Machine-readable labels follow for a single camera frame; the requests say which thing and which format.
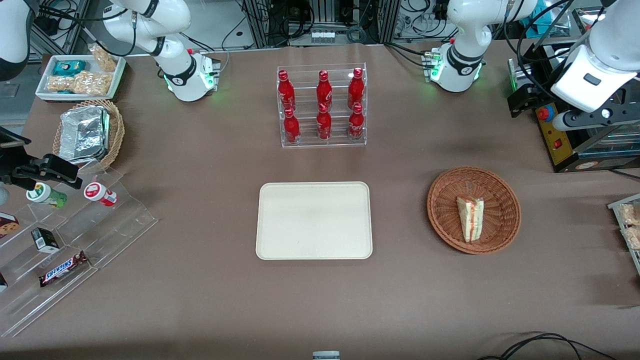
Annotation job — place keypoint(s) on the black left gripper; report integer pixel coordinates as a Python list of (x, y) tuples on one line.
[(529, 96)]

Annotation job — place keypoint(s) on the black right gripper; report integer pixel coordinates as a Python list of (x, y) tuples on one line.
[(14, 165)]

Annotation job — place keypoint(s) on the triangular sandwich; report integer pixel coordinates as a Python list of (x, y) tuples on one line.
[(471, 220)]

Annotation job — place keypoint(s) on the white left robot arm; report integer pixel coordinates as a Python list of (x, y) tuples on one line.
[(465, 30)]

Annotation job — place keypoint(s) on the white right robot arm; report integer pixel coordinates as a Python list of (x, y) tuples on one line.
[(150, 20)]

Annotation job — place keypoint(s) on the light tan wicker basket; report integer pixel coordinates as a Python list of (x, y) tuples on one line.
[(116, 135)]

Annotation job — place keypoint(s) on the white rectangular snack tray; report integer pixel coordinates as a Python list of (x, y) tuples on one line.
[(45, 70)]

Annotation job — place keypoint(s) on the round brown wicker basket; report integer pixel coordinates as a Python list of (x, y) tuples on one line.
[(445, 210)]

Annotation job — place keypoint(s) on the cream rectangular tray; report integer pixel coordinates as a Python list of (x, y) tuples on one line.
[(314, 220)]

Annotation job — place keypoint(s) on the green label yogurt bottle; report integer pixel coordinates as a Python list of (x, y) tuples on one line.
[(47, 195)]

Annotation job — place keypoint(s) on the metal food pan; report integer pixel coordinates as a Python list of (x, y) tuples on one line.
[(615, 138)]

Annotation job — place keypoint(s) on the red label yogurt bottle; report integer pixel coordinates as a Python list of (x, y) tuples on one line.
[(100, 194)]

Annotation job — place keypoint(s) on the black food warmer cabinet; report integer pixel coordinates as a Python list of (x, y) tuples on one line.
[(615, 162)]

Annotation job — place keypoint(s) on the small black carton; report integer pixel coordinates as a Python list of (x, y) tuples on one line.
[(46, 241)]

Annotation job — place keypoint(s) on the brown cookie box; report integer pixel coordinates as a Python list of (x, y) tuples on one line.
[(7, 226)]

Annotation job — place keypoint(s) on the clear acrylic stepped stand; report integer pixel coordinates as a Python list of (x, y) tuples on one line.
[(115, 225)]

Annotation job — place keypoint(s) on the red emergency stop button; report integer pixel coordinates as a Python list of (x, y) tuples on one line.
[(544, 114)]

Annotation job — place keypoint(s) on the wrapped nut brittle bars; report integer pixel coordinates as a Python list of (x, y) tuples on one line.
[(82, 83)]

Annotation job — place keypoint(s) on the snickers chocolate bar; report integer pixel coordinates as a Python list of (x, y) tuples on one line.
[(64, 269)]

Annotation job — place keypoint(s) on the black silver power unit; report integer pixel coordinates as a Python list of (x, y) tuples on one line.
[(522, 100)]

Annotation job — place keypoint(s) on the teal snack packet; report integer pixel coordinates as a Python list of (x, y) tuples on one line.
[(69, 67)]

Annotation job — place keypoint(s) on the clear bag of puffed snack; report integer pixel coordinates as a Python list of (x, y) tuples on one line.
[(630, 215), (634, 238)]

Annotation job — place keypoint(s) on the clear bag of nut snack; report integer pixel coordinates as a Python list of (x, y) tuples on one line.
[(104, 59)]

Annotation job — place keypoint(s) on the red cola bottle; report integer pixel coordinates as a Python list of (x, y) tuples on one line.
[(356, 125), (286, 92), (324, 126), (324, 92), (291, 129), (355, 90)]

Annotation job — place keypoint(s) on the clear acrylic bottle rack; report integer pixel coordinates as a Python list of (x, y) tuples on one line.
[(310, 143)]

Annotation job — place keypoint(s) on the aluminium frame equipment rack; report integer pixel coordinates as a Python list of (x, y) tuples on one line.
[(257, 25)]

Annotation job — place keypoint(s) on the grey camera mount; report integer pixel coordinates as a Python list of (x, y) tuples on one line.
[(326, 356)]

